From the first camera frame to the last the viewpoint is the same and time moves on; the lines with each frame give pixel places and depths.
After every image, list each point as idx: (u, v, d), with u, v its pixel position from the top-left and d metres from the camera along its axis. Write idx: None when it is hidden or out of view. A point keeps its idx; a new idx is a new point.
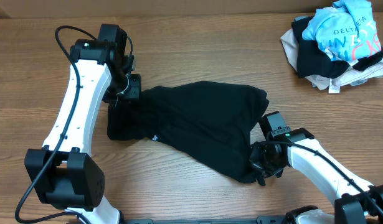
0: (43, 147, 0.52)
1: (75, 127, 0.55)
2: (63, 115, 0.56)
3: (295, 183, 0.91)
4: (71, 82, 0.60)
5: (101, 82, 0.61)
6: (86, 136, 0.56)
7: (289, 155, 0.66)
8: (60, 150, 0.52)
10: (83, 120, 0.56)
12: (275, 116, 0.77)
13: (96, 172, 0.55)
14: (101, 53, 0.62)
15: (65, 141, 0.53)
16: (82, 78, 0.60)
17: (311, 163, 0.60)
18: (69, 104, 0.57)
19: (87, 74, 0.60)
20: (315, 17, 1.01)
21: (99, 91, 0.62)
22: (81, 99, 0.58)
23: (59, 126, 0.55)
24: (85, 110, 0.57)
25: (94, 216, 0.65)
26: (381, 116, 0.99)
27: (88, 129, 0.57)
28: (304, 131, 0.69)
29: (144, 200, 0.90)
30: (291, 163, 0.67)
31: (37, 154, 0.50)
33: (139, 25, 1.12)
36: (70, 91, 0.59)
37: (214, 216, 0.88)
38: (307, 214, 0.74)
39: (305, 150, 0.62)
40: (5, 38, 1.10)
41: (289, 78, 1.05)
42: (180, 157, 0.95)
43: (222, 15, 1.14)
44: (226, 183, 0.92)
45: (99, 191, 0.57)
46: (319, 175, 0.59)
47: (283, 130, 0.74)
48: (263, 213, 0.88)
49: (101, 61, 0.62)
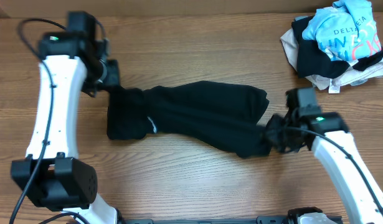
0: (27, 156, 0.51)
1: (57, 130, 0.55)
2: (42, 119, 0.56)
3: (295, 183, 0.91)
4: (43, 83, 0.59)
5: (75, 76, 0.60)
6: (69, 137, 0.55)
7: (316, 144, 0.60)
8: (44, 157, 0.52)
10: (63, 122, 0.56)
12: (307, 91, 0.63)
13: (85, 171, 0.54)
14: (70, 44, 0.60)
15: (48, 148, 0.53)
16: (55, 76, 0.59)
17: (338, 165, 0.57)
18: (47, 106, 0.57)
19: (59, 70, 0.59)
20: (315, 17, 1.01)
21: (77, 86, 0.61)
22: (56, 99, 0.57)
23: (40, 131, 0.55)
24: (63, 110, 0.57)
25: (91, 214, 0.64)
26: (381, 116, 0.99)
27: (70, 129, 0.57)
28: (338, 117, 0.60)
29: (144, 200, 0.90)
30: (314, 152, 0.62)
31: (22, 164, 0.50)
33: (139, 25, 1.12)
36: (44, 93, 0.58)
37: (214, 216, 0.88)
38: (311, 218, 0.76)
39: (336, 148, 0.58)
40: (5, 38, 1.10)
41: (289, 78, 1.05)
42: (179, 156, 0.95)
43: (222, 15, 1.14)
44: (226, 183, 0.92)
45: (93, 186, 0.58)
46: (342, 180, 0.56)
47: (313, 109, 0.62)
48: (263, 213, 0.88)
49: (72, 55, 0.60)
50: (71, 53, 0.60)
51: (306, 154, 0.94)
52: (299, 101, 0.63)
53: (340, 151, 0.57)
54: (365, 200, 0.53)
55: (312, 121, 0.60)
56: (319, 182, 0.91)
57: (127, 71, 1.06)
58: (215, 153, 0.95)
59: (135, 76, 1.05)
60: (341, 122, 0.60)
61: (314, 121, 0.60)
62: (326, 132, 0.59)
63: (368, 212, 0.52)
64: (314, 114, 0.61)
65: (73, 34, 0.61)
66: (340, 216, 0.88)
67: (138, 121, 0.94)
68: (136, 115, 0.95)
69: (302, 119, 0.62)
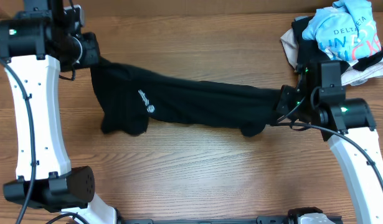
0: (18, 178, 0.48)
1: (44, 148, 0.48)
2: (23, 135, 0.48)
3: (295, 183, 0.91)
4: (14, 91, 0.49)
5: (51, 79, 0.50)
6: (57, 151, 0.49)
7: (335, 141, 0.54)
8: (37, 178, 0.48)
10: (48, 137, 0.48)
12: (333, 69, 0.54)
13: (81, 175, 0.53)
14: (34, 36, 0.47)
15: (39, 168, 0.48)
16: (26, 84, 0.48)
17: (356, 170, 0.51)
18: (25, 117, 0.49)
19: (30, 76, 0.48)
20: (315, 17, 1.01)
21: (55, 87, 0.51)
22: (35, 111, 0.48)
23: (24, 150, 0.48)
24: (45, 123, 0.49)
25: (91, 214, 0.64)
26: (382, 116, 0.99)
27: (57, 140, 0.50)
28: (364, 106, 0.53)
29: (144, 200, 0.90)
30: (330, 146, 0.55)
31: (14, 188, 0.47)
33: (139, 25, 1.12)
36: (18, 105, 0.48)
37: (214, 216, 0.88)
38: (311, 218, 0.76)
39: (357, 151, 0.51)
40: None
41: (289, 78, 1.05)
42: (180, 156, 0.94)
43: (222, 15, 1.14)
44: (226, 183, 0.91)
45: (90, 185, 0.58)
46: (357, 184, 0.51)
47: (335, 91, 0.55)
48: (263, 213, 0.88)
49: (40, 51, 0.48)
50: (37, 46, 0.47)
51: (306, 155, 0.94)
52: (322, 80, 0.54)
53: (362, 155, 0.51)
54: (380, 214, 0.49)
55: (334, 111, 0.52)
56: (319, 182, 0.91)
57: None
58: (215, 152, 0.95)
59: None
60: (368, 117, 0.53)
61: (336, 110, 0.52)
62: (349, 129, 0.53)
63: None
64: (338, 102, 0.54)
65: (36, 22, 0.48)
66: (340, 216, 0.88)
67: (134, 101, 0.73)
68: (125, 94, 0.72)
69: (322, 105, 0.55)
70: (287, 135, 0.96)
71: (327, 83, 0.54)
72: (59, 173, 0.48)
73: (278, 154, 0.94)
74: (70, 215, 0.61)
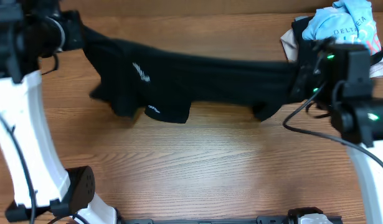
0: (18, 206, 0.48)
1: (38, 174, 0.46)
2: (15, 165, 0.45)
3: (295, 183, 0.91)
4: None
5: (35, 101, 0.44)
6: (54, 175, 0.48)
7: (354, 152, 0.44)
8: (38, 205, 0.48)
10: (41, 163, 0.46)
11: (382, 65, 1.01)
12: (363, 57, 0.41)
13: (80, 182, 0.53)
14: (4, 48, 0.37)
15: (38, 195, 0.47)
16: (3, 113, 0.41)
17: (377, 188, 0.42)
18: (10, 148, 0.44)
19: (7, 104, 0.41)
20: (315, 17, 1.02)
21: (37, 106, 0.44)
22: (22, 140, 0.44)
23: (20, 183, 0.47)
24: (36, 147, 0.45)
25: (90, 214, 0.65)
26: None
27: (52, 162, 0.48)
28: None
29: (144, 200, 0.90)
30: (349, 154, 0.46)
31: (16, 213, 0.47)
33: None
36: (2, 140, 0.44)
37: (214, 216, 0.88)
38: (312, 219, 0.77)
39: (382, 169, 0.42)
40: None
41: None
42: (179, 156, 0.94)
43: (222, 15, 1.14)
44: (226, 183, 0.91)
45: (91, 182, 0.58)
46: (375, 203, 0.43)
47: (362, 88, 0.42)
48: (263, 213, 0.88)
49: (15, 74, 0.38)
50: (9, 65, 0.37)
51: (306, 154, 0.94)
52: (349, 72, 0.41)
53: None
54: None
55: (360, 112, 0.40)
56: (319, 182, 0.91)
57: None
58: (215, 152, 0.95)
59: None
60: None
61: (362, 111, 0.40)
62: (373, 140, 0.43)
63: None
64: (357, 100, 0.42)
65: (4, 30, 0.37)
66: (340, 216, 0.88)
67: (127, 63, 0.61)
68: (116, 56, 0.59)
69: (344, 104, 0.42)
70: (286, 135, 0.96)
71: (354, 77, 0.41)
72: (61, 198, 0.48)
73: (278, 154, 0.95)
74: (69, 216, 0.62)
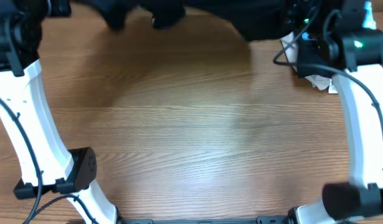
0: (26, 184, 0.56)
1: (45, 158, 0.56)
2: (24, 151, 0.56)
3: (295, 183, 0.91)
4: (3, 117, 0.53)
5: (34, 91, 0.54)
6: (56, 154, 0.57)
7: (340, 78, 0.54)
8: (44, 183, 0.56)
10: (48, 150, 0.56)
11: None
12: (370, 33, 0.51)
13: (85, 175, 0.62)
14: (2, 39, 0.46)
15: (45, 174, 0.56)
16: (46, 161, 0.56)
17: (359, 116, 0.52)
18: (23, 145, 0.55)
19: (42, 151, 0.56)
20: None
21: (47, 121, 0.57)
22: (32, 135, 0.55)
23: (25, 162, 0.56)
24: (41, 136, 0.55)
25: (91, 198, 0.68)
26: None
27: (56, 148, 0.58)
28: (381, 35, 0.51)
29: (144, 200, 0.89)
30: (335, 83, 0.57)
31: (25, 190, 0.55)
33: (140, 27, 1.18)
36: (14, 130, 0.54)
37: (214, 216, 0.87)
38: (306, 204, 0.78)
39: (364, 93, 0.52)
40: None
41: (289, 79, 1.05)
42: (179, 156, 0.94)
43: None
44: (226, 183, 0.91)
45: (92, 166, 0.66)
46: (357, 126, 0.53)
47: (353, 51, 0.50)
48: (263, 213, 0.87)
49: (17, 67, 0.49)
50: (9, 58, 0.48)
51: (306, 154, 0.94)
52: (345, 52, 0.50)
53: (368, 97, 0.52)
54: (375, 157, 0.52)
55: (347, 52, 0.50)
56: (320, 182, 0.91)
57: (128, 70, 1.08)
58: (215, 152, 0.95)
59: (136, 76, 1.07)
60: None
61: (349, 51, 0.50)
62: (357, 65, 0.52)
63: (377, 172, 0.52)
64: (354, 33, 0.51)
65: (0, 22, 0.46)
66: None
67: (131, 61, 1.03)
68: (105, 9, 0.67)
69: (334, 58, 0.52)
70: (286, 136, 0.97)
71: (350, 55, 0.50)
72: (65, 178, 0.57)
73: (277, 154, 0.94)
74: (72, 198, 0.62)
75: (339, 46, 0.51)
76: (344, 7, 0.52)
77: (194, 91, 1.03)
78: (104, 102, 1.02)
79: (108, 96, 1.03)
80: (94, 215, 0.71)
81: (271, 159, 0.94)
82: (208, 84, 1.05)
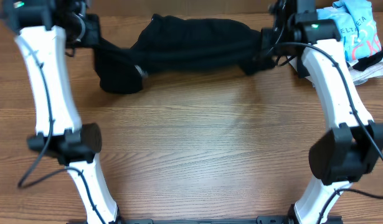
0: (38, 133, 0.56)
1: (58, 107, 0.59)
2: (41, 99, 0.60)
3: (295, 184, 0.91)
4: (28, 63, 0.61)
5: (59, 48, 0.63)
6: (70, 109, 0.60)
7: (306, 53, 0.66)
8: (55, 134, 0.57)
10: (61, 100, 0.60)
11: None
12: (325, 22, 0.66)
13: (91, 138, 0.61)
14: (40, 7, 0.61)
15: (55, 123, 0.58)
16: (58, 110, 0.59)
17: (324, 74, 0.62)
18: (41, 93, 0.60)
19: (56, 101, 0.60)
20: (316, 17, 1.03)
21: (65, 77, 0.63)
22: (50, 83, 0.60)
23: (41, 113, 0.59)
24: (58, 86, 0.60)
25: (95, 181, 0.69)
26: (381, 116, 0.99)
27: (69, 103, 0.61)
28: (332, 23, 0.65)
29: (144, 200, 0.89)
30: (304, 61, 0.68)
31: (35, 141, 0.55)
33: (139, 25, 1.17)
36: (36, 77, 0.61)
37: (214, 216, 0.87)
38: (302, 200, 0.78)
39: (325, 57, 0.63)
40: (7, 40, 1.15)
41: (289, 78, 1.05)
42: (179, 156, 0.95)
43: (222, 15, 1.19)
44: (226, 183, 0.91)
45: (97, 140, 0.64)
46: (325, 86, 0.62)
47: (310, 32, 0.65)
48: (263, 213, 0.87)
49: (48, 22, 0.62)
50: (43, 15, 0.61)
51: (306, 154, 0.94)
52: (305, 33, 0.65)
53: (328, 60, 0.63)
54: (342, 103, 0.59)
55: (307, 28, 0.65)
56: None
57: None
58: (215, 152, 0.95)
59: None
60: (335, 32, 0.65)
61: (308, 27, 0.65)
62: (318, 41, 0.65)
63: (344, 115, 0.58)
64: (309, 22, 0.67)
65: None
66: (340, 216, 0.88)
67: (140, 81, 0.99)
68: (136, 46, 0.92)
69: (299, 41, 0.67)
70: (286, 136, 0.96)
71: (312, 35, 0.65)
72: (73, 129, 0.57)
73: (278, 155, 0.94)
74: (77, 170, 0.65)
75: (301, 30, 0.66)
76: (299, 8, 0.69)
77: (195, 92, 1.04)
78: (104, 102, 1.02)
79: (108, 96, 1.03)
80: (96, 203, 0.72)
81: (272, 160, 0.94)
82: (208, 85, 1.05)
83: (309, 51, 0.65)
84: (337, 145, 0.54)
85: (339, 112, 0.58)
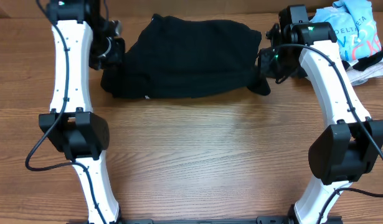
0: (51, 110, 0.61)
1: (75, 89, 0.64)
2: (61, 79, 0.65)
3: (295, 184, 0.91)
4: (57, 45, 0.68)
5: (86, 39, 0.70)
6: (86, 96, 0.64)
7: (303, 54, 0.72)
8: (66, 111, 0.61)
10: (79, 82, 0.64)
11: None
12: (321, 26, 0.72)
13: (101, 124, 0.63)
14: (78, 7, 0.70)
15: (69, 102, 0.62)
16: (75, 90, 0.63)
17: (321, 73, 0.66)
18: (62, 73, 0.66)
19: (74, 83, 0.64)
20: (315, 17, 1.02)
21: (86, 63, 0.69)
22: (71, 66, 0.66)
23: (59, 89, 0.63)
24: (78, 71, 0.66)
25: (99, 178, 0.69)
26: (381, 115, 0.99)
27: (85, 88, 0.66)
28: (328, 27, 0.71)
29: (144, 200, 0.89)
30: (301, 62, 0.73)
31: (47, 117, 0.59)
33: (139, 25, 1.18)
36: (60, 58, 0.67)
37: (214, 216, 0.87)
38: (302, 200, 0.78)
39: (322, 57, 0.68)
40: (6, 39, 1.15)
41: (289, 78, 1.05)
42: (179, 156, 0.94)
43: (222, 15, 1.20)
44: (226, 183, 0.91)
45: (106, 136, 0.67)
46: (322, 84, 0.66)
47: (307, 35, 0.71)
48: (263, 213, 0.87)
49: (81, 17, 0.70)
50: (77, 13, 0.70)
51: (306, 154, 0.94)
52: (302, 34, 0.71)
53: (325, 60, 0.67)
54: (339, 100, 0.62)
55: (302, 30, 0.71)
56: None
57: None
58: (215, 152, 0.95)
59: None
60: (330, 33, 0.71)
61: (304, 30, 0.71)
62: (314, 41, 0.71)
63: (342, 111, 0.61)
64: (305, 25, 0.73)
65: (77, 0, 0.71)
66: (340, 216, 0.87)
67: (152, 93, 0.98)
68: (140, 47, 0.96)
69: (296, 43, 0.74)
70: (286, 136, 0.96)
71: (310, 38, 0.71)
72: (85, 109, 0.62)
73: (278, 155, 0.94)
74: (83, 167, 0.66)
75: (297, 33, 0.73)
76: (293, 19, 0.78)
77: None
78: (104, 102, 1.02)
79: (108, 95, 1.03)
80: (98, 200, 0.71)
81: (272, 160, 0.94)
82: None
83: (306, 52, 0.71)
84: (336, 140, 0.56)
85: (337, 109, 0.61)
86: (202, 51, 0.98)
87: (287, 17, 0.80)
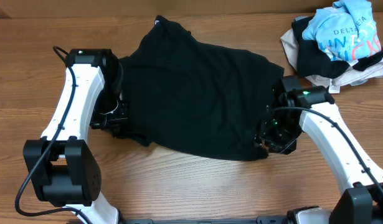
0: (42, 137, 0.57)
1: (73, 119, 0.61)
2: (60, 110, 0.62)
3: (295, 183, 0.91)
4: (66, 83, 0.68)
5: (96, 81, 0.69)
6: (84, 133, 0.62)
7: (302, 117, 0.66)
8: (57, 139, 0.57)
10: (79, 114, 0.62)
11: None
12: (316, 91, 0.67)
13: (92, 167, 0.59)
14: (94, 59, 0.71)
15: (63, 132, 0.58)
16: (73, 121, 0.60)
17: (325, 135, 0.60)
18: (64, 103, 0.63)
19: (73, 112, 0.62)
20: (315, 17, 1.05)
21: (91, 96, 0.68)
22: (76, 96, 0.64)
23: (56, 119, 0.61)
24: (81, 103, 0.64)
25: (93, 213, 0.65)
26: (381, 115, 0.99)
27: (84, 122, 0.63)
28: (323, 90, 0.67)
29: (144, 200, 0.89)
30: (303, 126, 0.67)
31: (36, 142, 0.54)
33: (139, 25, 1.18)
36: (66, 91, 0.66)
37: (214, 216, 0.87)
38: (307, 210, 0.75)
39: (322, 119, 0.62)
40: (5, 39, 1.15)
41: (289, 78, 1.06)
42: (180, 156, 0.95)
43: (222, 15, 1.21)
44: (226, 183, 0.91)
45: (96, 186, 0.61)
46: (329, 145, 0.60)
47: (304, 102, 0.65)
48: (263, 213, 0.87)
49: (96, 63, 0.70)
50: (91, 62, 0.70)
51: (306, 154, 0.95)
52: (299, 101, 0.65)
53: (326, 121, 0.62)
54: (351, 162, 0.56)
55: (298, 96, 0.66)
56: (320, 182, 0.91)
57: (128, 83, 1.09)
58: None
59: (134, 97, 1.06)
60: (327, 98, 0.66)
61: (299, 95, 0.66)
62: (312, 106, 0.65)
63: (357, 175, 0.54)
64: (299, 89, 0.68)
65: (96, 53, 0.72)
66: None
67: (146, 115, 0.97)
68: (149, 58, 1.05)
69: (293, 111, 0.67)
70: None
71: (307, 104, 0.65)
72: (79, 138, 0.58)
73: (278, 154, 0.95)
74: (73, 211, 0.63)
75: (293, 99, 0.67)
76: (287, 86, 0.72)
77: None
78: None
79: None
80: None
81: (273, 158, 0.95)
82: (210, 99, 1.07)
83: (304, 115, 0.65)
84: (356, 208, 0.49)
85: (350, 172, 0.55)
86: (206, 83, 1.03)
87: (279, 86, 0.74)
